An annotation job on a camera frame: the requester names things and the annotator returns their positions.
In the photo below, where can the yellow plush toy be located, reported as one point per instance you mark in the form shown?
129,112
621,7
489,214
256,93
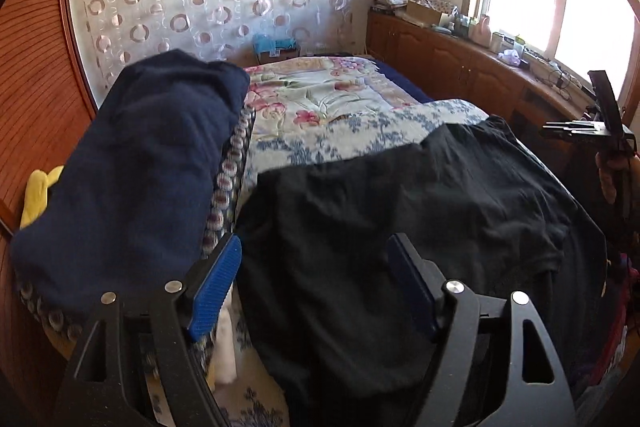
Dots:
37,197

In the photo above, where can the pink bottle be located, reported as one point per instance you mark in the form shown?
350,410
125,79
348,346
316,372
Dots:
482,32

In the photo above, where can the circle-patterned dark cushion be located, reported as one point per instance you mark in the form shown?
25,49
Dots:
230,177

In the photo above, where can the wooden cabinet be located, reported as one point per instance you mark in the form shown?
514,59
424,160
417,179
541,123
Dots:
450,57

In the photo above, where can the pale purple plastic bag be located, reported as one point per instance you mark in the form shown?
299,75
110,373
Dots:
510,56

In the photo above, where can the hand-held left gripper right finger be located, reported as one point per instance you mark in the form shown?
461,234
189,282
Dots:
412,287

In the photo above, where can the floral quilt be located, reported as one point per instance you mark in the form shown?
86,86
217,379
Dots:
320,107

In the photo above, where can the blue box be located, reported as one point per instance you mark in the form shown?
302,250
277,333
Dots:
272,44

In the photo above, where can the navy blue garment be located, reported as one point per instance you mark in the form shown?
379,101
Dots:
140,157

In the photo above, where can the person's right hand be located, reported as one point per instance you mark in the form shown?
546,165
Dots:
610,182

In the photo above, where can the black printed t-shirt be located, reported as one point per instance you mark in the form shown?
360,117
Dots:
400,197

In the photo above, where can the cardboard box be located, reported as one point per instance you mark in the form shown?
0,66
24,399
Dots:
422,12

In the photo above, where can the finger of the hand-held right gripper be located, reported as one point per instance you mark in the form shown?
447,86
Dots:
575,134
575,125

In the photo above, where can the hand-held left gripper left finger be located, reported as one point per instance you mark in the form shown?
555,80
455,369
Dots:
215,292

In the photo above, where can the navy bed sheet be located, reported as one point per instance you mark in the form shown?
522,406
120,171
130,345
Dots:
400,82

